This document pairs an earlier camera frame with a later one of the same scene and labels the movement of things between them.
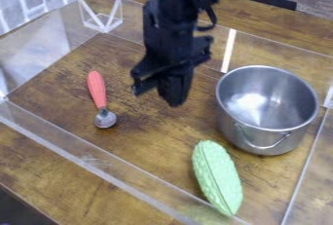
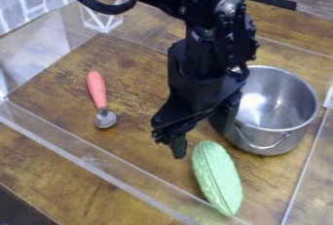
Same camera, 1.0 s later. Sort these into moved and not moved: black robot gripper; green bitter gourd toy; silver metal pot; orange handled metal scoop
Moved: black robot gripper
Not moved: orange handled metal scoop; green bitter gourd toy; silver metal pot
